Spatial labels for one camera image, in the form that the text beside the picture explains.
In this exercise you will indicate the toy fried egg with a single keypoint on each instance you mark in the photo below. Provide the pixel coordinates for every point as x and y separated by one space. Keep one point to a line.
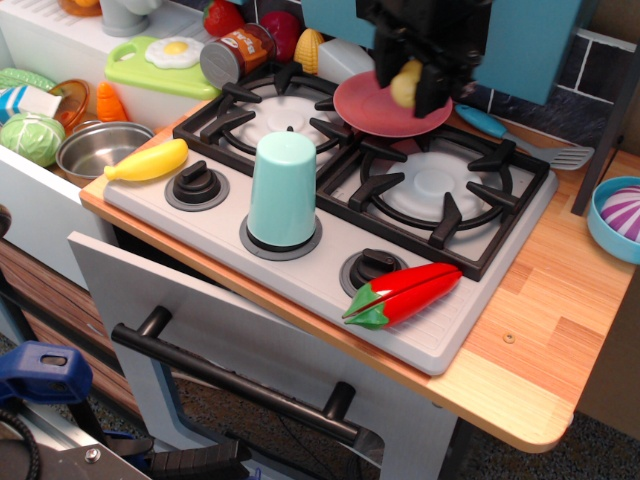
174 53

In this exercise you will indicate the white oven door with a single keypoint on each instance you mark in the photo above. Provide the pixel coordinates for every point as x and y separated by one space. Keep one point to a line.
403 435

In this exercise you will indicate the black right stove knob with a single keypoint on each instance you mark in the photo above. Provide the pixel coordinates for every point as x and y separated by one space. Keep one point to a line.
366 265

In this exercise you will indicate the black oven door handle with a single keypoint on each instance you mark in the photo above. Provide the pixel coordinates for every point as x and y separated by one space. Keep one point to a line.
329 421

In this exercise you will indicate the small steel pot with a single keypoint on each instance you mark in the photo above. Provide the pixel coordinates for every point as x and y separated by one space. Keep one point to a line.
93 145

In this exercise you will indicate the toy food can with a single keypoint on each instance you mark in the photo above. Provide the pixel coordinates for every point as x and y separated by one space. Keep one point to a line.
236 54

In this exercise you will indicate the blue handled grey spatula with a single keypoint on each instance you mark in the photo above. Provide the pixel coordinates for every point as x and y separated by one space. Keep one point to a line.
562 158

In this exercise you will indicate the green ribbed toy vegetable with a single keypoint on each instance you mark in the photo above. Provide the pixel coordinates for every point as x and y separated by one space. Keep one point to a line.
12 78

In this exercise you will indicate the toy milk carton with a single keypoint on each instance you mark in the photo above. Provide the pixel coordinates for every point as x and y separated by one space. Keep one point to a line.
27 99

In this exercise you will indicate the black left burner grate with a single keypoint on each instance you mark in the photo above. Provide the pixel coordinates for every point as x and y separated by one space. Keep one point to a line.
274 98

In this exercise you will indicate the mint green plastic cup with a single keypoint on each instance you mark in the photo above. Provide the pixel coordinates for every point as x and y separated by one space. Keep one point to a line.
282 205

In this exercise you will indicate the orange transparent bowl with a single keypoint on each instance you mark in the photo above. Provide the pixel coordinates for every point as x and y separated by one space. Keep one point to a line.
74 97

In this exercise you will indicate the black stove knob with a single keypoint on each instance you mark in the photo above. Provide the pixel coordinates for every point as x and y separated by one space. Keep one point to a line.
197 188
366 265

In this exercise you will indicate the green plastic cutting board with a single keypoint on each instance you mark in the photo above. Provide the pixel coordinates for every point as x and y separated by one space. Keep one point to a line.
126 64

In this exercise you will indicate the orange toy carrot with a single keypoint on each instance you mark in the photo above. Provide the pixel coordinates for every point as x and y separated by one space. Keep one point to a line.
108 105

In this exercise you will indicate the grey toy faucet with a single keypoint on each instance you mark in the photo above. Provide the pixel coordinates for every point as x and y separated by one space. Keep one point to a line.
125 18

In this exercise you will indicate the yellow toy banana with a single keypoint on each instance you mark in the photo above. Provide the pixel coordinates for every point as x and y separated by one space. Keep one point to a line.
150 163

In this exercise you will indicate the pink plastic plate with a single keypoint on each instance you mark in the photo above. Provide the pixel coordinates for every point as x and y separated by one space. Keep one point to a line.
361 103

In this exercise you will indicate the dark red toy vegetable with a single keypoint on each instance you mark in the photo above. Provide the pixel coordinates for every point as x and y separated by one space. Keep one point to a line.
285 29

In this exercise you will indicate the green toy cabbage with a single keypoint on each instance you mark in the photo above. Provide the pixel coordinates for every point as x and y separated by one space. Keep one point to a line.
33 136

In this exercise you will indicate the red toy chili pepper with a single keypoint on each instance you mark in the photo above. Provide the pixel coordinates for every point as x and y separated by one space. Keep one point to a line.
395 297

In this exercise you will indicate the black left stove knob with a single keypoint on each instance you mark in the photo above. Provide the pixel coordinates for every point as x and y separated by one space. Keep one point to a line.
197 188

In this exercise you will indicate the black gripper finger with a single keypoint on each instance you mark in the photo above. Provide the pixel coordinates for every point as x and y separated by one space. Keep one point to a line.
437 85
389 57

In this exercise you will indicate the black right burner grate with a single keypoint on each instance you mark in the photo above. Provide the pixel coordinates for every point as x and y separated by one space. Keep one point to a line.
445 196

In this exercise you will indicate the black burner grate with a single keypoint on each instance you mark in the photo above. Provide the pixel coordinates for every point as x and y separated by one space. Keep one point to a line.
445 196
274 98

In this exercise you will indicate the white box behind stove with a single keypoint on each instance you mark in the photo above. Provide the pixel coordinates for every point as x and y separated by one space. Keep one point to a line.
339 60

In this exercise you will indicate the yellow toy potato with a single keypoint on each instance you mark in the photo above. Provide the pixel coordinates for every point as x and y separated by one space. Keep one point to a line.
404 85

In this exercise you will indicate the blue clamp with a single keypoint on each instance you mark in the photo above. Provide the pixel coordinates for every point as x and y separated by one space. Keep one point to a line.
44 373

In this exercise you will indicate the red toy strawberry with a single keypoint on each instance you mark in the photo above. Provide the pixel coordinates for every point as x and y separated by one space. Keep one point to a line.
221 17

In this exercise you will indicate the purple white toy onion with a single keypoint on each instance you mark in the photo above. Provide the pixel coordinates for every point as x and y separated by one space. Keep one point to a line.
621 212

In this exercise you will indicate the blue plastic bowl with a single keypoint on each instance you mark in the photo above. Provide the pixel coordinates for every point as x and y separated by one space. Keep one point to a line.
611 241

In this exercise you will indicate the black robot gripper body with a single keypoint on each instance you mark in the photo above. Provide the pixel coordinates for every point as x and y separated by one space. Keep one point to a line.
449 33

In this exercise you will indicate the teal range hood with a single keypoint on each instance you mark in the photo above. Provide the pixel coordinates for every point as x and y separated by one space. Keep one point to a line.
527 44

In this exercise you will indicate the yellow toy corn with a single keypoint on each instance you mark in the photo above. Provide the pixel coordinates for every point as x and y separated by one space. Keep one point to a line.
307 50

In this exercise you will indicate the grey toy stove top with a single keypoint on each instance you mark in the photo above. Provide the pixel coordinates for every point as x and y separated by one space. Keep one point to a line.
309 274

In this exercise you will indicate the white toy sink unit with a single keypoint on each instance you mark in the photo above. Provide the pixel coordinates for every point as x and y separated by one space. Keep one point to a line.
39 36

